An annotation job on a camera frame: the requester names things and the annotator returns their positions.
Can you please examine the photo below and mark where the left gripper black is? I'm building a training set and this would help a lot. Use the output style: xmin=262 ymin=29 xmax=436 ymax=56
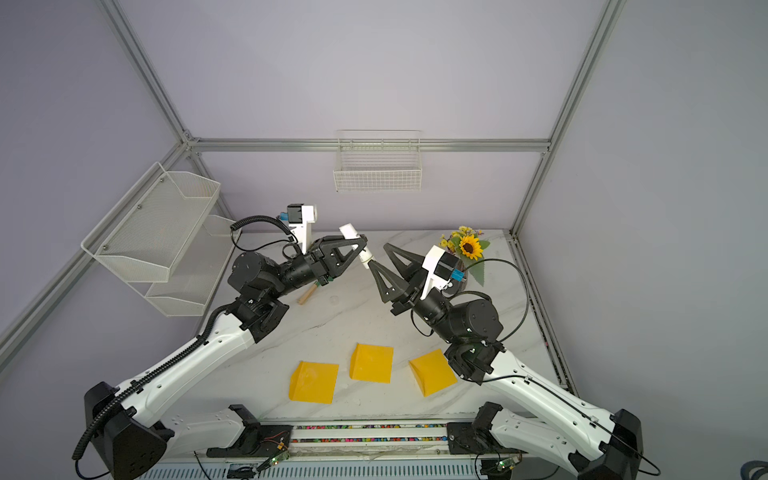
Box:
xmin=267 ymin=236 xmax=365 ymax=302

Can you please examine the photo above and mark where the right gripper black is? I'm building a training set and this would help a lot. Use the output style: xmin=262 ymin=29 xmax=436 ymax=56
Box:
xmin=376 ymin=245 xmax=463 ymax=344

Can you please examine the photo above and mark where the white glue stick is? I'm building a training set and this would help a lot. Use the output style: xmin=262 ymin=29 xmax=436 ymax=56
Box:
xmin=339 ymin=223 xmax=369 ymax=256

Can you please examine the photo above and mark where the white glue stick cap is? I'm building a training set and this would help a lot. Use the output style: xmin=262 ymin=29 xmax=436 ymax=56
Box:
xmin=358 ymin=249 xmax=374 ymax=269

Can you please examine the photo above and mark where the yellow envelope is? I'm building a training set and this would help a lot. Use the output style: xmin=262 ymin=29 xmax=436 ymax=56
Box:
xmin=289 ymin=361 xmax=339 ymax=404
xmin=409 ymin=350 xmax=458 ymax=397
xmin=349 ymin=344 xmax=394 ymax=384

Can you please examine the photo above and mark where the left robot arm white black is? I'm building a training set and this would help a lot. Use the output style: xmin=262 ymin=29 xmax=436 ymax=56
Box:
xmin=71 ymin=233 xmax=367 ymax=479

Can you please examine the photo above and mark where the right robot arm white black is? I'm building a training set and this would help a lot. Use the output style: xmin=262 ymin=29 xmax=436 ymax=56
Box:
xmin=367 ymin=243 xmax=643 ymax=479

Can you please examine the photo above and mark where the dark purple vase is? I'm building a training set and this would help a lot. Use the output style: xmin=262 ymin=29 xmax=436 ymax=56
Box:
xmin=443 ymin=257 xmax=467 ymax=296

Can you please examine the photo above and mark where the sunflower bouquet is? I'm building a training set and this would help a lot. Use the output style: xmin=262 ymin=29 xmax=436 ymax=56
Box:
xmin=438 ymin=226 xmax=491 ymax=286

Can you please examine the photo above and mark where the lower white mesh shelf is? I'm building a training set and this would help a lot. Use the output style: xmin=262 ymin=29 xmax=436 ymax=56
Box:
xmin=131 ymin=215 xmax=235 ymax=317

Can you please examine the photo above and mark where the white mesh shelf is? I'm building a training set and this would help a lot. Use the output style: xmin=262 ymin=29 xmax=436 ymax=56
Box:
xmin=131 ymin=215 xmax=235 ymax=317
xmin=81 ymin=163 xmax=220 ymax=283

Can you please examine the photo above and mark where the upper white mesh shelf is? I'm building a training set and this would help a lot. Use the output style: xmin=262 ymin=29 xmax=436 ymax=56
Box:
xmin=81 ymin=163 xmax=220 ymax=283

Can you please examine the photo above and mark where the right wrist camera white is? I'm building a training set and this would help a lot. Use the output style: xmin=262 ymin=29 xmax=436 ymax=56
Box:
xmin=420 ymin=245 xmax=458 ymax=300

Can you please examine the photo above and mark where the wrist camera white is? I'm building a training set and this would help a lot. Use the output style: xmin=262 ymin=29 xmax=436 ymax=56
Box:
xmin=278 ymin=204 xmax=317 ymax=254
xmin=420 ymin=245 xmax=458 ymax=300

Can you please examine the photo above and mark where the green toy rake wooden handle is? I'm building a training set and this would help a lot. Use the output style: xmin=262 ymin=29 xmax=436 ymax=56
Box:
xmin=298 ymin=283 xmax=319 ymax=305

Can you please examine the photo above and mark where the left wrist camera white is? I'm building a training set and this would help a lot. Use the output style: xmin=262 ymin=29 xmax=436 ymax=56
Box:
xmin=278 ymin=204 xmax=317 ymax=254

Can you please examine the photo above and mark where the white wire wall basket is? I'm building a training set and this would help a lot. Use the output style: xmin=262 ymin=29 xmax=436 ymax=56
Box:
xmin=333 ymin=129 xmax=423 ymax=193

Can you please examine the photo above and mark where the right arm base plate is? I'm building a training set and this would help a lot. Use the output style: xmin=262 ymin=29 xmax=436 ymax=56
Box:
xmin=446 ymin=402 xmax=523 ymax=455

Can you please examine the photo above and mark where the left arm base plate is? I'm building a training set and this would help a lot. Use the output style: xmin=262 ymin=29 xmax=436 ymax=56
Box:
xmin=206 ymin=404 xmax=294 ymax=459

